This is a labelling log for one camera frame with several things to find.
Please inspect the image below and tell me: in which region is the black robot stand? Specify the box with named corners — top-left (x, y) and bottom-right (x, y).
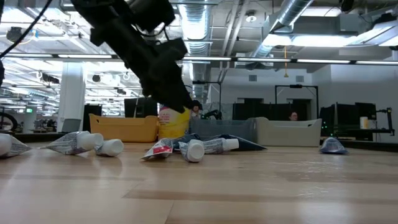
top-left (376, 107), bottom-right (396, 137)

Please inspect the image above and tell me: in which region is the black monitor bank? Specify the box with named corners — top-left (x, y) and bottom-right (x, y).
top-left (319, 101), bottom-right (377, 138)

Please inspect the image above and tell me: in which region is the smooth silver ventilation duct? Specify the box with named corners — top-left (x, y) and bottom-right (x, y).
top-left (248, 0), bottom-right (315, 60)

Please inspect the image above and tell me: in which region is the grey laptop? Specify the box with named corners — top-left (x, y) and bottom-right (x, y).
top-left (61, 118), bottom-right (82, 134)

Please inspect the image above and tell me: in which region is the black partition wall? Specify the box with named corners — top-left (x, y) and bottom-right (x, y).
top-left (232, 98), bottom-right (312, 121)

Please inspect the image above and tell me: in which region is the orange plastic bin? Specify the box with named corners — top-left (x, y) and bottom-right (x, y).
top-left (89, 113), bottom-right (159, 143)

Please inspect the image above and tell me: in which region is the white building pillar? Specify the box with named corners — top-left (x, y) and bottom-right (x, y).
top-left (57, 62), bottom-right (87, 133)

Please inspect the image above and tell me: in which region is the black ceiling camera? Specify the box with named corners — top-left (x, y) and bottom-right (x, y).
top-left (6, 27), bottom-right (24, 44)

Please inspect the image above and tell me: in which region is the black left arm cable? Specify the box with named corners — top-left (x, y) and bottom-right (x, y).
top-left (0, 0), bottom-right (53, 60)

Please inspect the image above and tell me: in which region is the long ceiling light strip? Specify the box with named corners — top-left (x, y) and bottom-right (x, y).
top-left (0, 53), bottom-right (398, 65)

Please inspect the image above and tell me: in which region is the black monitor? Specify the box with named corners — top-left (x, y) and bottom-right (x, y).
top-left (124, 96), bottom-right (159, 118)

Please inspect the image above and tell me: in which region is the black cabinet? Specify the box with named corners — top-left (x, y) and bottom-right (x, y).
top-left (82, 104), bottom-right (103, 133)

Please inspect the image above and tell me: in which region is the yellow Lysol wipes canister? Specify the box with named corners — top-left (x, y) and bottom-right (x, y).
top-left (157, 105), bottom-right (191, 140)

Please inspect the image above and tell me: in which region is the yellow hanging cord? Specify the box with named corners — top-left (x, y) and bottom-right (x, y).
top-left (282, 46), bottom-right (289, 78)

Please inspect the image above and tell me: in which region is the light grey plastic bin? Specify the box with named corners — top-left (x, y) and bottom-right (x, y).
top-left (254, 116), bottom-right (323, 147)

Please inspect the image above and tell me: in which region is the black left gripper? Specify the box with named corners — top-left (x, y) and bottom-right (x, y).
top-left (124, 37), bottom-right (194, 113)

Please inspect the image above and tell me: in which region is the dark grey plastic bin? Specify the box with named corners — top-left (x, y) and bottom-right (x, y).
top-left (190, 117), bottom-right (259, 144)

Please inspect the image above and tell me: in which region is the ribbed silver ventilation duct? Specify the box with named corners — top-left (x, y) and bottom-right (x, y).
top-left (177, 0), bottom-right (213, 57)

